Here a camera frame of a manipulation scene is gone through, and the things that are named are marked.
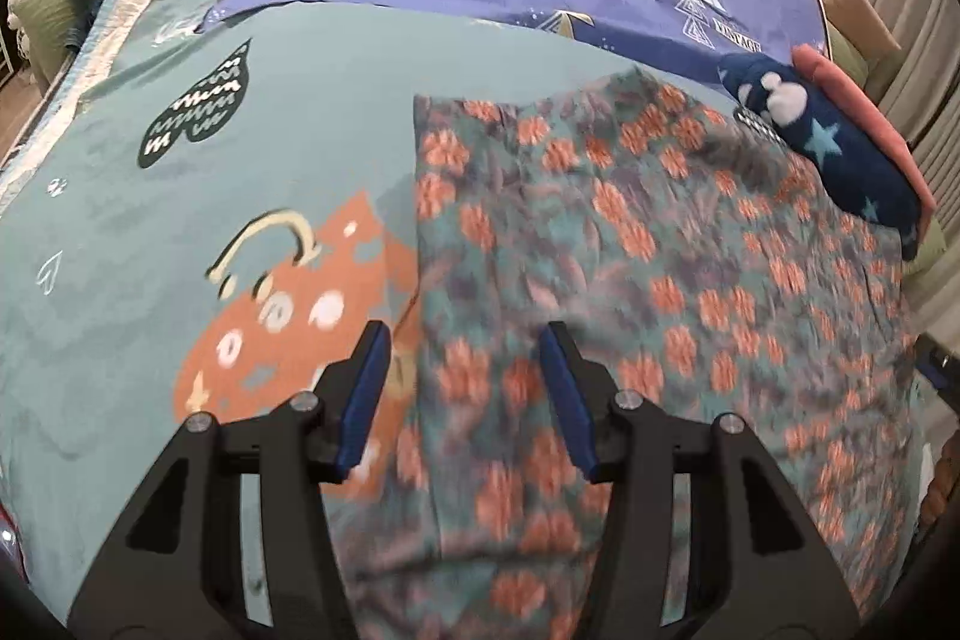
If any tan pillow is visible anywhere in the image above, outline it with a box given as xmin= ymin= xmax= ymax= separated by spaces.
xmin=823 ymin=0 xmax=900 ymax=60

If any navy star fleece garment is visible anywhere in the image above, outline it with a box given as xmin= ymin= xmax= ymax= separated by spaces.
xmin=718 ymin=53 xmax=923 ymax=262

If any green cushion left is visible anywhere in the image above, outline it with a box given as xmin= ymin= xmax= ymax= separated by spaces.
xmin=16 ymin=0 xmax=76 ymax=85

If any green pillow right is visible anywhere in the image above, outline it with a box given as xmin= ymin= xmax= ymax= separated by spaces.
xmin=828 ymin=23 xmax=869 ymax=88

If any striped grey curtain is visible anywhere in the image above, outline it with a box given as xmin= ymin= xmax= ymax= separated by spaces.
xmin=875 ymin=0 xmax=958 ymax=349

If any folded pink garment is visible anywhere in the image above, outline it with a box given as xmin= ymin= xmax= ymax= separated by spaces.
xmin=793 ymin=44 xmax=935 ymax=239

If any floral teal orange garment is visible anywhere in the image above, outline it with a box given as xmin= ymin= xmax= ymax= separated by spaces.
xmin=331 ymin=70 xmax=918 ymax=638

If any white plush toy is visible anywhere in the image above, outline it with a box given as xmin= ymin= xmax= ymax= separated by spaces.
xmin=7 ymin=0 xmax=29 ymax=60

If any teal printed bed cover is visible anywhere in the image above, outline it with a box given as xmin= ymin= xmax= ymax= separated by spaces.
xmin=0 ymin=0 xmax=947 ymax=626

